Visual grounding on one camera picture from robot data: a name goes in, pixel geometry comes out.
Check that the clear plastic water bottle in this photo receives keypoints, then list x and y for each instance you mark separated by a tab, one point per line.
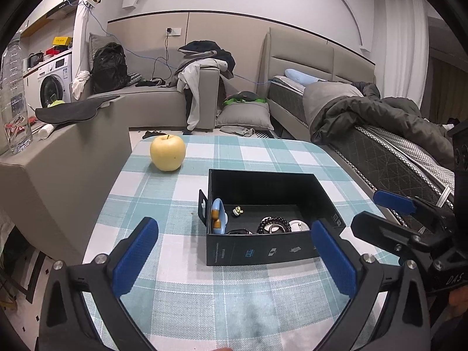
14	117

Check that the grey upholstered bed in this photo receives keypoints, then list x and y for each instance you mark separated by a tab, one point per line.
303	55

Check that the yellow apple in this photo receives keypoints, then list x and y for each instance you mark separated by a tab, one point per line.
168	153

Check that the light blue bangle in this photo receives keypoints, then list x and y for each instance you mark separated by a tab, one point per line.
218	204

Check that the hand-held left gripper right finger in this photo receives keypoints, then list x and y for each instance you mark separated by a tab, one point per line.
334	259

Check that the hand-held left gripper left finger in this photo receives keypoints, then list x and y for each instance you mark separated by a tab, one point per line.
135	256

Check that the black socks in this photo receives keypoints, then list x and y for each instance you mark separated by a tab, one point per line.
153	135

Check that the person's right hand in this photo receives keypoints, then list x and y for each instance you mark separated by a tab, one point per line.
460	299

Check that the black mat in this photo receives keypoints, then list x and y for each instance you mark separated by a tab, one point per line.
69	111

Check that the light blue pillow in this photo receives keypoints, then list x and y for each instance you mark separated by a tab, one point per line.
301	76

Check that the white washing machine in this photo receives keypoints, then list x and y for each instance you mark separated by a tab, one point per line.
51	87

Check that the grey sofa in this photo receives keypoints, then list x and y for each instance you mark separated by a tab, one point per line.
153	98

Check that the black cardboard box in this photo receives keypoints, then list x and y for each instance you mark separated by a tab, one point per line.
263	254

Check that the black white zigzag pillow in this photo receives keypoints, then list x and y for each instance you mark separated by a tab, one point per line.
133	78

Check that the white cloth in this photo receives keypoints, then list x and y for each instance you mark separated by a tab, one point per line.
80	84

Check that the wall socket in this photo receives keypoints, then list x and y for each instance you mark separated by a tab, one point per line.
174	31

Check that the dark green jacket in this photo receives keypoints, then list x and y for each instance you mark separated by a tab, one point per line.
365	117

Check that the grey cushion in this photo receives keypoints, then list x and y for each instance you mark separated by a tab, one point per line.
243	115

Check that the silver digital watch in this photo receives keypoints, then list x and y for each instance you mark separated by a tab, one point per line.
239	231

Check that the teal checked tablecloth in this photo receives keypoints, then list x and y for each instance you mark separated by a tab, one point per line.
182	197

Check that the grey quilted mattress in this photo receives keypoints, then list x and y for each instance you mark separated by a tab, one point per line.
285	98

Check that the brown curtain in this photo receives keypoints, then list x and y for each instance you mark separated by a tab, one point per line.
448	73

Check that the white sheer curtain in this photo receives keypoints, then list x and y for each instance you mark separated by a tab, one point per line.
398	44

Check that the pile of clothes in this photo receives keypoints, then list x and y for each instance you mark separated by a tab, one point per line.
197	73

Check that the grey cloth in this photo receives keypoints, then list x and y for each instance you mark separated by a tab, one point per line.
236	130

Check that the black backpack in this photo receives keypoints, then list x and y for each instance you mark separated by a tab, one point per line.
109	67

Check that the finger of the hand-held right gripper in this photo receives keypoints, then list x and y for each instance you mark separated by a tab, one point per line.
384	232
393	200

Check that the yellow box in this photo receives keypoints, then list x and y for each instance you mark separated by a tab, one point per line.
61	42

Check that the green and black bag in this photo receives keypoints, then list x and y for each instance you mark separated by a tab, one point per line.
243	98

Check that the black garment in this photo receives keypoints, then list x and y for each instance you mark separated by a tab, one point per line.
150	82

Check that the small white green charm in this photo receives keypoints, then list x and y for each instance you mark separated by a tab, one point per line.
238	211

